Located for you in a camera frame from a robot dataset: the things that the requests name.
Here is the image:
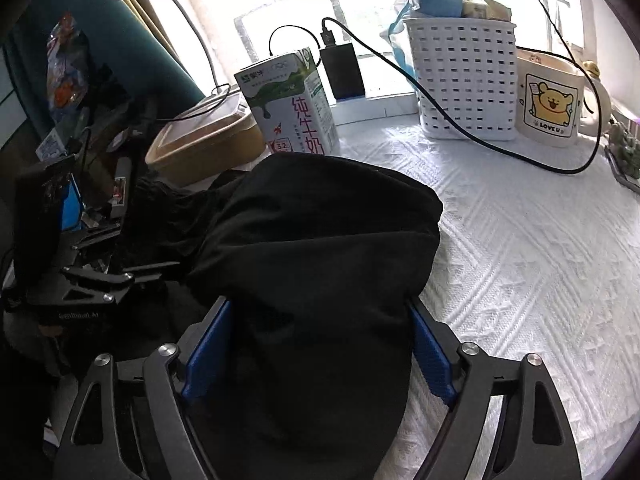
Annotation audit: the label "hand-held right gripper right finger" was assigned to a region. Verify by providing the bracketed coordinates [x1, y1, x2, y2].
[406, 296, 583, 480]

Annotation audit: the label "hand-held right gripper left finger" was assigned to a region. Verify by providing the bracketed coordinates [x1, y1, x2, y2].
[52, 296, 236, 480]

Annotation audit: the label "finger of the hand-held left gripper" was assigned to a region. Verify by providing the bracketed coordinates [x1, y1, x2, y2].
[30, 280, 168, 308]
[62, 232, 181, 286]

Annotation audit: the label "black pants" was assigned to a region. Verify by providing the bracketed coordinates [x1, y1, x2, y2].
[112, 154, 443, 480]

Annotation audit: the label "blue flat object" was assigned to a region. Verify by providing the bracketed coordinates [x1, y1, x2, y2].
[61, 174, 82, 232]

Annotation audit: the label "blue white printed card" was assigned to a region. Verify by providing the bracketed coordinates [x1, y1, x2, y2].
[37, 130, 68, 161]

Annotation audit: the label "white textured tablecloth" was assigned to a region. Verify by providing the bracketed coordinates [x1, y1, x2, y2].
[305, 110, 640, 480]

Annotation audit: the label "beige lidded food container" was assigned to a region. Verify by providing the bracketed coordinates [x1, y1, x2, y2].
[145, 91, 266, 186]

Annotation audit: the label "printed snack bag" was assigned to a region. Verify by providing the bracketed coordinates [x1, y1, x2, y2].
[46, 12, 96, 121]

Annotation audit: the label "teal upholstered panel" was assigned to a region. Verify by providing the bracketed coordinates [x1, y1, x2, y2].
[0, 0, 206, 156]

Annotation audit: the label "green white milk carton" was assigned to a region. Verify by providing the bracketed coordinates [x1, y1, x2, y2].
[234, 47, 342, 157]

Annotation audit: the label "yellow curtain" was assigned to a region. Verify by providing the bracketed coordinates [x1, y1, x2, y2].
[95, 0, 173, 56]

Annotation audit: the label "dark flat tray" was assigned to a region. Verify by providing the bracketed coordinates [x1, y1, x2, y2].
[604, 145, 640, 191]

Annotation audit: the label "black power bank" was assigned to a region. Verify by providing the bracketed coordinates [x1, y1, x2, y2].
[320, 42, 367, 101]

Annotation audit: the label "cream mug with bear print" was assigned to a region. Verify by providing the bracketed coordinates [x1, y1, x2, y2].
[515, 49, 613, 148]

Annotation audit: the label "white plastic basket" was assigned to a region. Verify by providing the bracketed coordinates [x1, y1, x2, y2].
[402, 16, 518, 142]

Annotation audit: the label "green figurine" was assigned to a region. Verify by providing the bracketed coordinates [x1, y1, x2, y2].
[607, 120, 640, 178]

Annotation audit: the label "yellowish snack packets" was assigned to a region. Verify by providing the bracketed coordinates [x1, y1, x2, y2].
[461, 0, 513, 23]

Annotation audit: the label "white plastic bag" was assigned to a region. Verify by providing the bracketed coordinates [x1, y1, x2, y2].
[380, 0, 416, 68]

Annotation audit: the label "thin black cable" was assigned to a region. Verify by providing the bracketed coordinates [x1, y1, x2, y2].
[268, 24, 325, 57]

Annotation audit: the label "thick black cable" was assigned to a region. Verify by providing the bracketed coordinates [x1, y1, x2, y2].
[322, 0, 603, 176]

